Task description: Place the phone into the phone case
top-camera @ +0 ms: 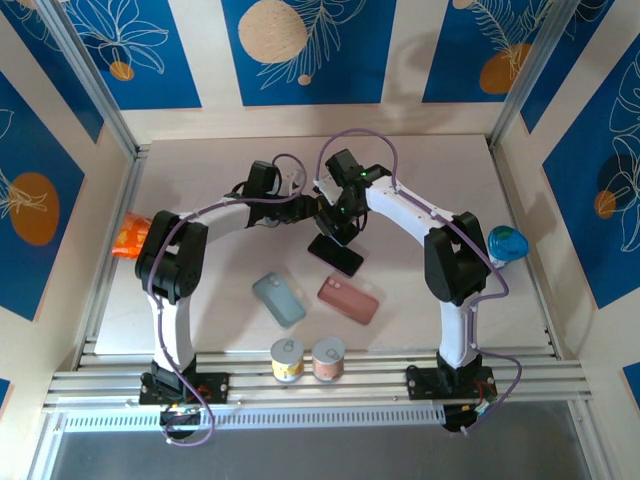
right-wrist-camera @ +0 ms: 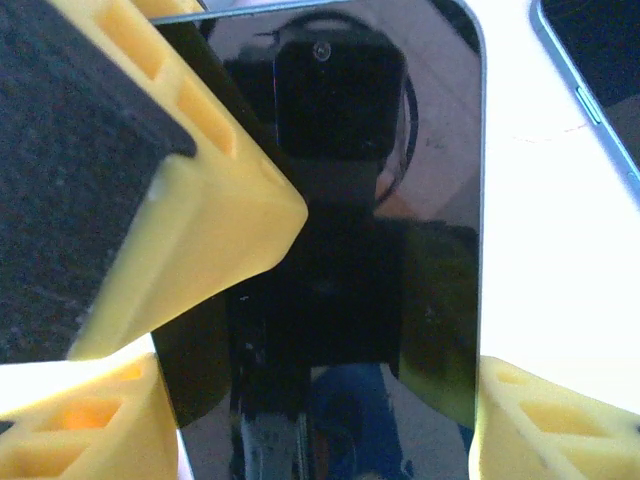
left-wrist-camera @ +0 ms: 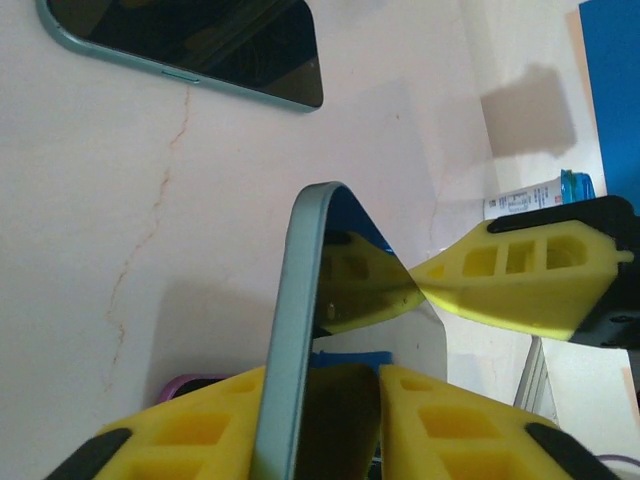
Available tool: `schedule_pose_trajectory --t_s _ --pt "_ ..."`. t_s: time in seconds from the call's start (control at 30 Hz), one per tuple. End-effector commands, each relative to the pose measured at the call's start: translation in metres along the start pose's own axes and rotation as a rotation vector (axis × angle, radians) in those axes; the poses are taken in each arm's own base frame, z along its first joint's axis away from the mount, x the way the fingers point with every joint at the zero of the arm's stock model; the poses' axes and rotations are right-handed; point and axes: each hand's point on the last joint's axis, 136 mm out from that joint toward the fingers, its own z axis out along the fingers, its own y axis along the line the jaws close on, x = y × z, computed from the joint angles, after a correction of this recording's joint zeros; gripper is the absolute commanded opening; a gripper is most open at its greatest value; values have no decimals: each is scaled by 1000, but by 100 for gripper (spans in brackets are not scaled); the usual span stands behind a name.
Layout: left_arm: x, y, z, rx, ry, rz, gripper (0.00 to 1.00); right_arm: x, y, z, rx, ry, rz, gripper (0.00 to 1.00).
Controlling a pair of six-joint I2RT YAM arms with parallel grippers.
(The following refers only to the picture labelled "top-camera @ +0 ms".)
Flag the black phone purple edge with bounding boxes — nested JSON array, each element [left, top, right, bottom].
[[306, 234, 365, 278]]

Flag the pink phone case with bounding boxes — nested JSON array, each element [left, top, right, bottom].
[[317, 274, 380, 327]]

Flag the blue-grey phone case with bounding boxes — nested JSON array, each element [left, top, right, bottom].
[[251, 271, 307, 330]]

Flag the pink tin can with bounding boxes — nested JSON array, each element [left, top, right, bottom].
[[310, 337, 347, 384]]

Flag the yellow tin can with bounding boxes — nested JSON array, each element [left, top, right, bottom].
[[269, 337, 305, 384]]

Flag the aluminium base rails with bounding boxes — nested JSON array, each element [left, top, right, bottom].
[[42, 347, 594, 414]]

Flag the orange snack bag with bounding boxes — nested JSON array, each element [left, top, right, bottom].
[[110, 210, 154, 260]]

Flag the blue round plastic container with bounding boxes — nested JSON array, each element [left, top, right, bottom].
[[487, 224, 530, 269]]

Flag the aluminium side rail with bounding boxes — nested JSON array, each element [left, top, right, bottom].
[[72, 143, 151, 371], [487, 134, 564, 359]]

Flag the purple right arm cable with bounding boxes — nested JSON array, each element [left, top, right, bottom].
[[317, 128, 524, 436]]

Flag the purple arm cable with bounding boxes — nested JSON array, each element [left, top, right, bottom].
[[152, 152, 306, 449], [317, 128, 524, 436]]

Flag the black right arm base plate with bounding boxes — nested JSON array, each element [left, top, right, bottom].
[[405, 367, 496, 401]]

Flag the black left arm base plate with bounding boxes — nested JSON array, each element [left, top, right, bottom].
[[138, 372, 231, 405]]

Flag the white slotted cable duct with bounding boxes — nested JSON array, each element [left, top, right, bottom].
[[62, 405, 446, 434]]

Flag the black controller board with wires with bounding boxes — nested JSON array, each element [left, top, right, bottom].
[[443, 403, 499, 435], [158, 403, 202, 441]]

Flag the aluminium corner post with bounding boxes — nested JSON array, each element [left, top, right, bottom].
[[34, 0, 141, 159], [489, 0, 584, 149]]

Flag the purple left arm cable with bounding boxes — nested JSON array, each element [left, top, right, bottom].
[[152, 152, 306, 449]]

